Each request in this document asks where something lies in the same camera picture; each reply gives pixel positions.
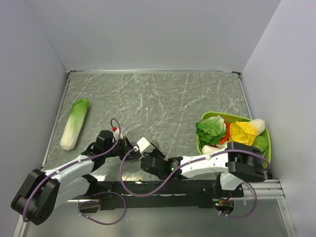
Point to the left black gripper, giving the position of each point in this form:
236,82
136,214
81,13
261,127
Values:
127,146

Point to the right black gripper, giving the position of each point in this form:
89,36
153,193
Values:
156,150

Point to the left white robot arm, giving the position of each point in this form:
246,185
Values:
43,191

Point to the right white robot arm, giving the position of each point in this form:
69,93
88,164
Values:
235,164

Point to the white green bok choy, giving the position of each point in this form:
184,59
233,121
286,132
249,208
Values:
207,149

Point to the green toy lettuce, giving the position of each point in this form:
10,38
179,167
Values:
211,130

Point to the long napa cabbage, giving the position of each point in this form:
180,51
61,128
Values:
74,124

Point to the red toy pepper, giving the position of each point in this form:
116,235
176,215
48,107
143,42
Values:
227,135

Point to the green plastic basket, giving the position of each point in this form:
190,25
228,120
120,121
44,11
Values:
231,119

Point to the yellow toy cabbage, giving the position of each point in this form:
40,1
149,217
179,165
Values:
246,132

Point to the round green toy vegetable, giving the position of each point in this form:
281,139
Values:
261,143

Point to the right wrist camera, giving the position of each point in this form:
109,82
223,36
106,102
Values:
144,147

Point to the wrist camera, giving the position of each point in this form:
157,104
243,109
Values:
118,133
144,147

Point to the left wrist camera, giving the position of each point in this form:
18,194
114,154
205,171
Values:
118,133

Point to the black base frame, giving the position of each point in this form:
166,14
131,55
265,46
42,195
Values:
175,193

